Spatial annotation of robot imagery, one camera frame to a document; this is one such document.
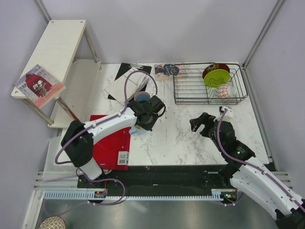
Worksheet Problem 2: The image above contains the red white patterned mug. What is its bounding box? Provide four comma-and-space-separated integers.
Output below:
218, 83, 237, 98

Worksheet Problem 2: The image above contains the white wooden shelf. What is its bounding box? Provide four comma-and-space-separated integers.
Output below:
11, 20, 102, 128

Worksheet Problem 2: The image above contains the white cable duct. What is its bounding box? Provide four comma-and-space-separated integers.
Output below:
43, 189, 225, 201

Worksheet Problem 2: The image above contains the red folder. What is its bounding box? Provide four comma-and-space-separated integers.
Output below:
90, 115, 134, 170

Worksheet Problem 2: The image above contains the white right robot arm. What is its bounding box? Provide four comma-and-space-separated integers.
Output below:
189, 111, 305, 229

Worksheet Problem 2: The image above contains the pink plastic cup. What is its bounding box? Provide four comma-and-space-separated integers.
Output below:
134, 90, 152, 102

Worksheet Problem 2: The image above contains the red floral bowl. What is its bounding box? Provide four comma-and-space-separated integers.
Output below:
203, 63, 230, 77

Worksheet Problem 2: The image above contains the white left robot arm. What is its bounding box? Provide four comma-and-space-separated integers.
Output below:
61, 95, 166, 187

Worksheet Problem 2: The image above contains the patterned round object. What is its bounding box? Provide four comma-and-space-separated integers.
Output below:
38, 216, 66, 229

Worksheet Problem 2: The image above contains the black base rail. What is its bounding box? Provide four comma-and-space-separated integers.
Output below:
77, 165, 235, 196

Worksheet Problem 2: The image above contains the black wire dish rack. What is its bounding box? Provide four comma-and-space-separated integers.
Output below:
171, 62, 248, 105

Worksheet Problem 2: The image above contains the black clipboard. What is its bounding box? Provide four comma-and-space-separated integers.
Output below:
105, 63, 152, 104

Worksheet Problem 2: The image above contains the blue pink book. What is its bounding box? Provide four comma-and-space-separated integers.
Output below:
154, 63, 188, 81

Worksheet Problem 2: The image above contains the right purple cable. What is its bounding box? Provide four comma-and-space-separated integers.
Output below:
215, 111, 305, 203

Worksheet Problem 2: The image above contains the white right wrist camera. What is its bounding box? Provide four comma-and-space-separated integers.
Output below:
219, 105, 234, 122

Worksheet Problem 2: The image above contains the green plate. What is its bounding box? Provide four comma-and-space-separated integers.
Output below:
203, 70, 230, 88

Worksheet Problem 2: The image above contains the red illustrated book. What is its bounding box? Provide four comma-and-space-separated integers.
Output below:
14, 64, 66, 108

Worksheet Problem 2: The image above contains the light blue mug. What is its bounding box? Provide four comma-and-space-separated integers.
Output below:
129, 125, 148, 135

